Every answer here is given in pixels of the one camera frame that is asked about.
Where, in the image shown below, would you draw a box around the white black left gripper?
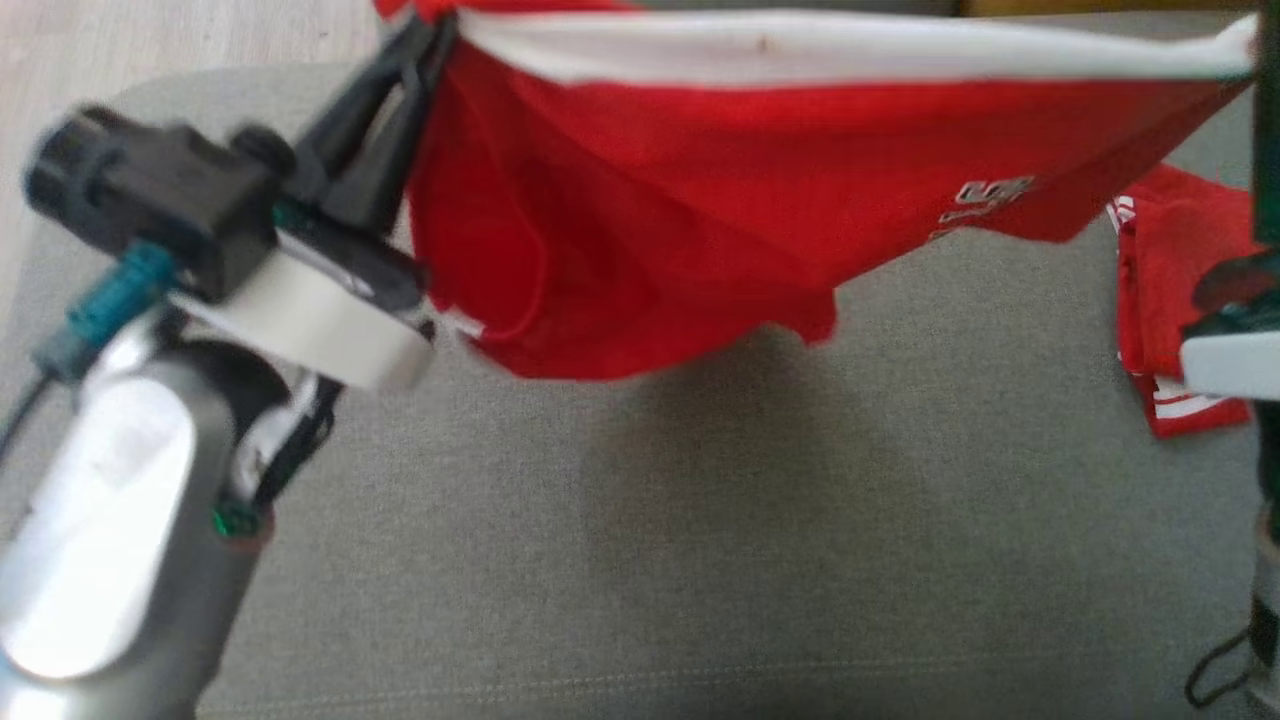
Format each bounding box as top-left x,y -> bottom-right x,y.
170,12 -> 461,391

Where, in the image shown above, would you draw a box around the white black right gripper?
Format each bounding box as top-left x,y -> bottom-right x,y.
1180,0 -> 1280,401

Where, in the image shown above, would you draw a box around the red shorts with white stripes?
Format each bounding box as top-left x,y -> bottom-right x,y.
1108,163 -> 1269,441

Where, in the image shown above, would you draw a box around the red Bulls 23 jersey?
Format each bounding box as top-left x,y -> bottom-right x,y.
373,0 -> 1263,383

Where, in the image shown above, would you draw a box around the grey fabric sofa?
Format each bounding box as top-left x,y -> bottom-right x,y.
0,10 -> 1280,720

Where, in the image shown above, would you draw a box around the black left cable teal plug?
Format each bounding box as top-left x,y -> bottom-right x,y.
0,243 -> 179,466

